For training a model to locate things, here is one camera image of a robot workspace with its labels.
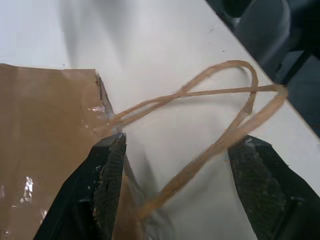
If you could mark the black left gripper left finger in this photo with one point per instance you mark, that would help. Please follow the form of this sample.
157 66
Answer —
82 190

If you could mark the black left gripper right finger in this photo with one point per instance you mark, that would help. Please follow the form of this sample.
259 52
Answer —
275 190

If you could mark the brown paper bag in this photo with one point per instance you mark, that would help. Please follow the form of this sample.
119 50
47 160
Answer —
37 125

